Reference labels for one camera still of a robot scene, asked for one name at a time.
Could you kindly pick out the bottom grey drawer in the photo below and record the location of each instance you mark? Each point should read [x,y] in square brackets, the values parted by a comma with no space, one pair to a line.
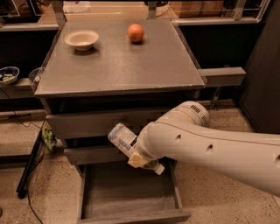
[115,193]

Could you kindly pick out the grey drawer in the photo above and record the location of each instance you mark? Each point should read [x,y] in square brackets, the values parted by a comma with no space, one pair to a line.
[92,150]
[100,123]
[115,193]

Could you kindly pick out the blue patterned bowl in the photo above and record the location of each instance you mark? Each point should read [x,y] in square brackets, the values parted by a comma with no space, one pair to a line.
[9,75]

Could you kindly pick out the white cloth on back table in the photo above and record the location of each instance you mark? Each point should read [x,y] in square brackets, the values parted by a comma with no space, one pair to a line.
[76,6]

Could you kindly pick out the clear plastic container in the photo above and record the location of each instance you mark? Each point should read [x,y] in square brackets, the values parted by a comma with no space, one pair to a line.
[36,74]

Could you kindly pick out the black floor stand leg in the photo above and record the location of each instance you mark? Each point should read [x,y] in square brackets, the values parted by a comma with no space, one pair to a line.
[21,188]

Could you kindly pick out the green power strip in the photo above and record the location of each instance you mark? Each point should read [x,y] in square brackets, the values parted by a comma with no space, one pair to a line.
[49,139]

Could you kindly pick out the cream paper bowl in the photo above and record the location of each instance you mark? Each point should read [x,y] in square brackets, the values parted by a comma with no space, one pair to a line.
[81,40]

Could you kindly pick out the grey drawer cabinet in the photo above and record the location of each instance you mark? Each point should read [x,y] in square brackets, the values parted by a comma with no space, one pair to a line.
[116,74]

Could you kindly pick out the grey side shelf beam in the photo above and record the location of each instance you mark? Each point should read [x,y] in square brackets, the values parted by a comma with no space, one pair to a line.
[222,77]

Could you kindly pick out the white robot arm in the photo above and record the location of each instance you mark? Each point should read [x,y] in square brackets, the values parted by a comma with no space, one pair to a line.
[183,134]

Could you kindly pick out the blue plastic bottle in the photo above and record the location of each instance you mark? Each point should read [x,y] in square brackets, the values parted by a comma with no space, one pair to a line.
[126,141]

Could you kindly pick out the orange fruit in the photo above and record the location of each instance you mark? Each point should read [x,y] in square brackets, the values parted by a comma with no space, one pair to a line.
[135,33]

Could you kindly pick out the top grey drawer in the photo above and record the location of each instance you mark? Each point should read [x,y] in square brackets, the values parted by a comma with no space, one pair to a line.
[100,123]

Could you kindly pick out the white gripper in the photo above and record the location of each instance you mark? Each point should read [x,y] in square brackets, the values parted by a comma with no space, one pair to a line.
[143,149]

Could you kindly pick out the middle grey drawer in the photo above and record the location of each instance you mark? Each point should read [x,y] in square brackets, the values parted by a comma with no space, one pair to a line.
[92,150]

